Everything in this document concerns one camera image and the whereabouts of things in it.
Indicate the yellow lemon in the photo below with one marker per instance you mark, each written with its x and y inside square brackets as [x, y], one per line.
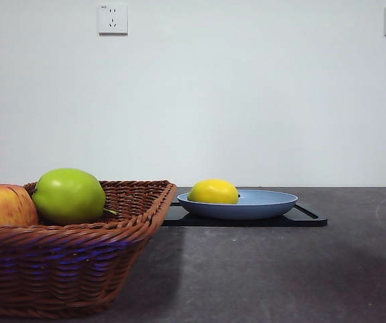
[213, 191]

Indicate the blue plate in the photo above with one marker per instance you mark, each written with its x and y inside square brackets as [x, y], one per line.
[246, 208]

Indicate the brown wicker basket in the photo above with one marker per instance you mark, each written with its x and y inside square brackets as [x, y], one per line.
[61, 269]

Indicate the black rectangular tray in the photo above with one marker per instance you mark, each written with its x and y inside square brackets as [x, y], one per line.
[179, 221]

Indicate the green apple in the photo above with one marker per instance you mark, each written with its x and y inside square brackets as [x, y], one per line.
[68, 195]

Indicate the red yellow apple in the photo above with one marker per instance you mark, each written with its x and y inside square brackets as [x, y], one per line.
[0, 205]

